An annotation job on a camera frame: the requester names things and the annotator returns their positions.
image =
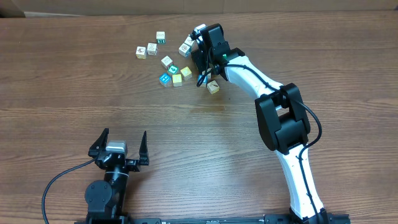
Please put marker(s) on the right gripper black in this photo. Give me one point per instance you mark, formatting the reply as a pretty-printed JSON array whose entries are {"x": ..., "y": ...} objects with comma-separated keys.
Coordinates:
[{"x": 199, "y": 62}]

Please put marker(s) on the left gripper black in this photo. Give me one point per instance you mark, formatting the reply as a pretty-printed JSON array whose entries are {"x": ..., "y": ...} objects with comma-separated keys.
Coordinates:
[{"x": 117, "y": 160}]

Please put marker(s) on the block with yellow side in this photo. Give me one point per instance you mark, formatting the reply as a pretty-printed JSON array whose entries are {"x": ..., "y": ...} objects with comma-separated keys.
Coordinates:
[{"x": 141, "y": 52}]

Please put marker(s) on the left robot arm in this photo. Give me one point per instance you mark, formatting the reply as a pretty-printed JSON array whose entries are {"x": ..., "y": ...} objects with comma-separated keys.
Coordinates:
[{"x": 105, "y": 198}]

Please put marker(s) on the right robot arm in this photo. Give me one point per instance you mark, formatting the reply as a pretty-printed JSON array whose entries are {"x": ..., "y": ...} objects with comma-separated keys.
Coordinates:
[{"x": 282, "y": 117}]

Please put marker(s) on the far plain wooden block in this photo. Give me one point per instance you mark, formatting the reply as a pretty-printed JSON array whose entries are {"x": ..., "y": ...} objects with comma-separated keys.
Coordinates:
[{"x": 188, "y": 41}]

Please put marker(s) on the plain wooden block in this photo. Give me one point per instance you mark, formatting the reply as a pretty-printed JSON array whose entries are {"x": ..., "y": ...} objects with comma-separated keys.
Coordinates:
[
  {"x": 188, "y": 41},
  {"x": 208, "y": 74}
]

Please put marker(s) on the block with blue side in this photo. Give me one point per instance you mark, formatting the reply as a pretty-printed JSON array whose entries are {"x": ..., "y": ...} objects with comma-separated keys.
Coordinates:
[{"x": 184, "y": 50}]

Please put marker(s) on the yellow top block right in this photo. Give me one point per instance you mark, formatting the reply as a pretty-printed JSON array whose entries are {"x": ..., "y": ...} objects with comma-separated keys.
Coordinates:
[{"x": 186, "y": 73}]

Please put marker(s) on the plain wooden block right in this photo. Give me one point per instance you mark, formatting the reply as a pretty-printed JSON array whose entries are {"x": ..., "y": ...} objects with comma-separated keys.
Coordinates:
[{"x": 208, "y": 74}]

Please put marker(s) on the blue top 5 block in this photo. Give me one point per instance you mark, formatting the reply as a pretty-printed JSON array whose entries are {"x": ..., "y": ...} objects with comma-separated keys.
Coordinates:
[{"x": 202, "y": 80}]

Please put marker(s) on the green top number block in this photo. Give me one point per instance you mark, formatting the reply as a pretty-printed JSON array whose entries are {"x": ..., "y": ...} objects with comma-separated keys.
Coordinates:
[{"x": 173, "y": 70}]

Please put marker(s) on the yellow top block left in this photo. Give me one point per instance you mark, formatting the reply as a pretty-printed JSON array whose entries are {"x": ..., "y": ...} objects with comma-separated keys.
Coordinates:
[{"x": 177, "y": 80}]

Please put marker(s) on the wooden block near centre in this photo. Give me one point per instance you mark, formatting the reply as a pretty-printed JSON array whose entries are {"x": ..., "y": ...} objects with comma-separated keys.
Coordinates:
[{"x": 167, "y": 62}]

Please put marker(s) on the block with tool drawing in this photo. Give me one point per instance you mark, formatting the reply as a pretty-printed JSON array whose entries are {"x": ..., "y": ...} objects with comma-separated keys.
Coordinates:
[{"x": 213, "y": 87}]

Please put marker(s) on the blue top block left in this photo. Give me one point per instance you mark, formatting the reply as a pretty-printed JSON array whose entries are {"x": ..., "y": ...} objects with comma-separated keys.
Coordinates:
[{"x": 165, "y": 80}]

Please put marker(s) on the block with green R side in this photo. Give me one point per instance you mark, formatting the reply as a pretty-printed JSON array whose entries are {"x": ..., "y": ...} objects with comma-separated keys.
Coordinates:
[{"x": 160, "y": 37}]

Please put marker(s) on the block with red side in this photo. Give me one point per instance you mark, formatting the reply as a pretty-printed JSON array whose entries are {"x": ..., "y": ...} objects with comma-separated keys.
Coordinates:
[{"x": 152, "y": 49}]

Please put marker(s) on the cardboard backdrop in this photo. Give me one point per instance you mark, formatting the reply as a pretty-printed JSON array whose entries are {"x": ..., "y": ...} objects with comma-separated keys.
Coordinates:
[{"x": 23, "y": 8}]

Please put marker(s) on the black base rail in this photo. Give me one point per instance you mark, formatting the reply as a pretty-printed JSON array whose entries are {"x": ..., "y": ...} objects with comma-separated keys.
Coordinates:
[{"x": 266, "y": 219}]

